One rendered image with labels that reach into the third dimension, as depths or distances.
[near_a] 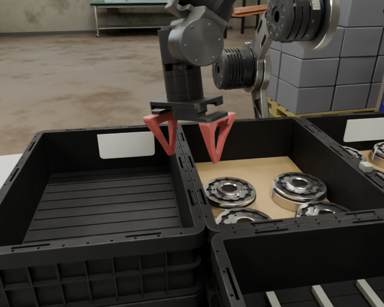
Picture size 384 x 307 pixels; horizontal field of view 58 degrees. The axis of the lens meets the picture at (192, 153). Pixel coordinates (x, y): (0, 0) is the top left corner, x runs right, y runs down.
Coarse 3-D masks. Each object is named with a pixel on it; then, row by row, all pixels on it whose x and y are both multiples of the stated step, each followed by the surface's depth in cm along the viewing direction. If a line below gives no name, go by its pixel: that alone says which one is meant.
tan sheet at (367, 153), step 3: (363, 150) 89; (366, 150) 89; (369, 150) 89; (363, 153) 88; (366, 153) 88; (369, 153) 88; (366, 156) 87; (369, 156) 87; (366, 159) 85; (369, 159) 85; (369, 162) 84; (372, 162) 84; (372, 165) 82; (375, 165) 82; (375, 168) 81; (378, 168) 81; (381, 168) 81
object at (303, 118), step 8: (368, 112) 86; (376, 112) 86; (304, 120) 81; (312, 128) 77; (328, 136) 72; (336, 144) 69; (344, 152) 66; (352, 160) 63; (360, 160) 63; (376, 176) 57
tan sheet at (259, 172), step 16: (240, 160) 84; (256, 160) 84; (272, 160) 84; (288, 160) 84; (208, 176) 77; (224, 176) 77; (240, 176) 77; (256, 176) 77; (272, 176) 77; (256, 192) 71; (256, 208) 66; (272, 208) 66
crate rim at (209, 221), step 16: (304, 128) 77; (192, 160) 63; (192, 176) 57; (368, 176) 57; (208, 208) 49; (208, 224) 46; (224, 224) 46; (240, 224) 46; (256, 224) 46; (272, 224) 46; (288, 224) 46; (208, 240) 46
